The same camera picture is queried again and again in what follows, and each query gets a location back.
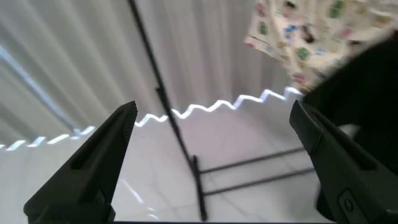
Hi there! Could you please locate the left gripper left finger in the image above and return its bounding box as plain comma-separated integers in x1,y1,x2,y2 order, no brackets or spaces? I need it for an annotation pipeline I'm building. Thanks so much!
23,100,138,223

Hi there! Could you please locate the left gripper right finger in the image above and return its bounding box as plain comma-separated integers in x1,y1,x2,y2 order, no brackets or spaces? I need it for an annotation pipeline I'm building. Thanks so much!
289,99,398,224

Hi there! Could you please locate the black garment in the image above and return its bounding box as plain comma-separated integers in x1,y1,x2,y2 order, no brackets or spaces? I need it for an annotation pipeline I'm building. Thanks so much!
303,30,398,175

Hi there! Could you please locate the cream printed garment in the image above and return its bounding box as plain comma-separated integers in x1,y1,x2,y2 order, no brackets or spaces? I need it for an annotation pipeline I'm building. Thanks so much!
244,0,398,94

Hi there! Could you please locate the black clothes rack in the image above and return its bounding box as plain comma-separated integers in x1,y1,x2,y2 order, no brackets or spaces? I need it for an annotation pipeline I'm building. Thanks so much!
127,0,317,222

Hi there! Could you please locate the white curtain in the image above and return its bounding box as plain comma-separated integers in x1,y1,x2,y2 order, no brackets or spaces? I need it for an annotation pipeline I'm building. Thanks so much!
0,0,299,150

